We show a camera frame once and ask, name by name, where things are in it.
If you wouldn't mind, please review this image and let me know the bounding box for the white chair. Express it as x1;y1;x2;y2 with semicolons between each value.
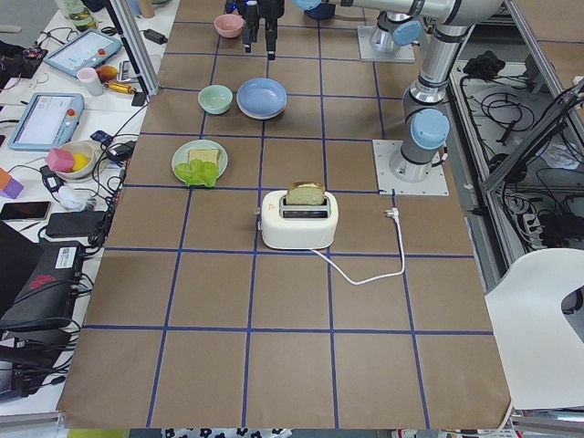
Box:
485;248;583;410

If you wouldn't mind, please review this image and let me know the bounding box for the pink bowl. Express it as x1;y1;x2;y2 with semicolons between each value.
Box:
214;14;245;38

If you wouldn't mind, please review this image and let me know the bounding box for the white toaster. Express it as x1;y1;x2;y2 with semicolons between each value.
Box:
260;190;339;250

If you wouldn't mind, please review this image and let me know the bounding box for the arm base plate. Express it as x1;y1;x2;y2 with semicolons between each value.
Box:
357;26;415;64
372;140;449;196

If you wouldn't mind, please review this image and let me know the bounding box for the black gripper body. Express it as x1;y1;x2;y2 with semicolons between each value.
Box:
239;0;285;22

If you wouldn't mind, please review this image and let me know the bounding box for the blue plate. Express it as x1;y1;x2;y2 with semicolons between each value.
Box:
236;78;287;120

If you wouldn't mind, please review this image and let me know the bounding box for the bread slice on plate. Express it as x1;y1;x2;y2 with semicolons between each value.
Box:
188;148;221;166

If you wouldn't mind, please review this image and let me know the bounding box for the green lettuce leaf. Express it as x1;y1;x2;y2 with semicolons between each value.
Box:
173;160;219;187

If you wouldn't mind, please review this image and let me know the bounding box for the blue teach pendant tablet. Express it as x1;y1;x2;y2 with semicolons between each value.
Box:
44;29;122;77

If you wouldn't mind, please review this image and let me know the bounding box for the pink cup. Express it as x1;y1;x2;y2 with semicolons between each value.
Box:
76;68;104;97

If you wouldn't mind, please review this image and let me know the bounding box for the green plate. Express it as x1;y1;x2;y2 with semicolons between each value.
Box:
172;140;228;187

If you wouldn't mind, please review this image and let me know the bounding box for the toast slice in toaster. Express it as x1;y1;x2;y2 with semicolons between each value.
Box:
286;182;325;205

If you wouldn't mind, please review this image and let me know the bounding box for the green bowl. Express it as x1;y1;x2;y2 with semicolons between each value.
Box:
197;84;233;115

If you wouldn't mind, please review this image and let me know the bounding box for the white toaster power cable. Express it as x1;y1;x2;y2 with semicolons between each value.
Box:
308;207;407;287

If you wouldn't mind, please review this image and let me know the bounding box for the beige bowl with toys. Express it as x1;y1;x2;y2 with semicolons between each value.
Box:
46;141;99;182

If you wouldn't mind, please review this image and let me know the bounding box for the black smartphone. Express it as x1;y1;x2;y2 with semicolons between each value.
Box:
1;201;52;221

